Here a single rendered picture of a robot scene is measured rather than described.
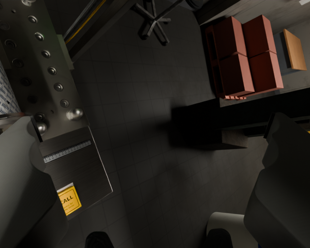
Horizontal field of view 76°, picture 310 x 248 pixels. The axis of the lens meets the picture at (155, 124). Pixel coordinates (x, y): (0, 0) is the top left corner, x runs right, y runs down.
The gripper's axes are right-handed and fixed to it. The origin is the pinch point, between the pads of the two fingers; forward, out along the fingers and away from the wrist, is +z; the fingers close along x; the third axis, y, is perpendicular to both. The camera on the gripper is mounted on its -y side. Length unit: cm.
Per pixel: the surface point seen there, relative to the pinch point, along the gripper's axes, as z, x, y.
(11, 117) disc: 7.3, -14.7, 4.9
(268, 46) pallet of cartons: 302, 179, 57
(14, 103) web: 10.6, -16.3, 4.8
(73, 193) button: 29, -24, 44
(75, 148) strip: 41, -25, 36
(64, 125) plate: 32.9, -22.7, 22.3
